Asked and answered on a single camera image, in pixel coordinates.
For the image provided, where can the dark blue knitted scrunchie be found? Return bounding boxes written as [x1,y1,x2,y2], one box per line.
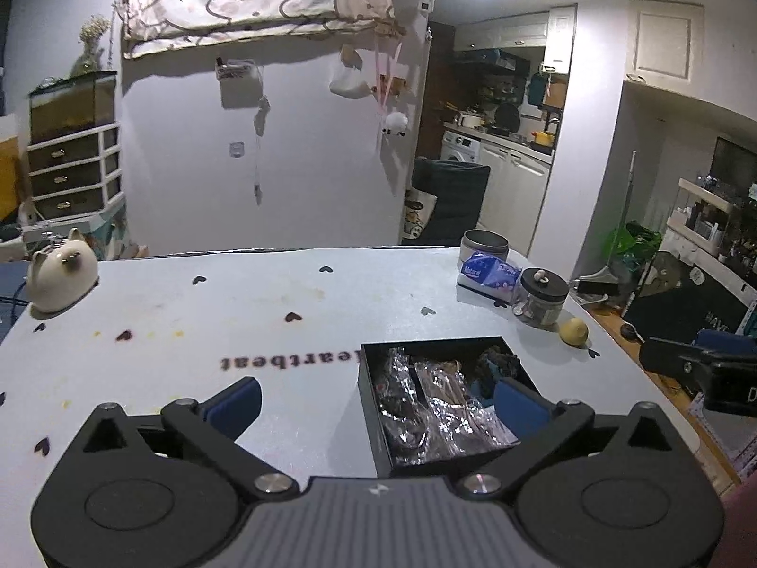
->
[474,346,521,400]

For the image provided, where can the yellow lemon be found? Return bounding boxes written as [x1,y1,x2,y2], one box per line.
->
[558,317,589,349]

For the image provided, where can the white washing machine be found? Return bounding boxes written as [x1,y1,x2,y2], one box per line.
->
[440,131,480,164]

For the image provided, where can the white ceramic cat figurine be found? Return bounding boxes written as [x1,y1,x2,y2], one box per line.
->
[26,228,99,314]

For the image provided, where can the dark blue laundry hamper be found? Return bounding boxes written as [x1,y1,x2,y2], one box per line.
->
[407,158,490,246]

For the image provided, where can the black storage box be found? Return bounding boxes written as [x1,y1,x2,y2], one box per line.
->
[358,336,541,479]

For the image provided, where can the white drawer cabinet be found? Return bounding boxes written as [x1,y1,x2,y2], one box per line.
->
[27,123,124,221]

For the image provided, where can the green plastic bag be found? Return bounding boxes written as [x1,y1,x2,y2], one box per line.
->
[602,221,663,277]

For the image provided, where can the glass terrarium tank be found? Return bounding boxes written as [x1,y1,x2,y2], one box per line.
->
[28,71,118,144]

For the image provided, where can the cartoon print tote bag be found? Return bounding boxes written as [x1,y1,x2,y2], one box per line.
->
[402,187,438,240]

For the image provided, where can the dried flower vase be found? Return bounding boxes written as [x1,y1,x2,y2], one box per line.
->
[70,14,110,77]

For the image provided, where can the glass jar black lid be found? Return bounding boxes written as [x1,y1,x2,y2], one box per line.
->
[512,267,568,328]

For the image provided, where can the blue tissue packet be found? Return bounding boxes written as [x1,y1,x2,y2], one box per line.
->
[457,251,522,304]

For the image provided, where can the white fluffy hanging plush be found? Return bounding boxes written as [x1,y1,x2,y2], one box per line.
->
[381,110,409,137]

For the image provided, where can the bagged tan hair ties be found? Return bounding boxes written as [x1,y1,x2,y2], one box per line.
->
[410,357,522,459]

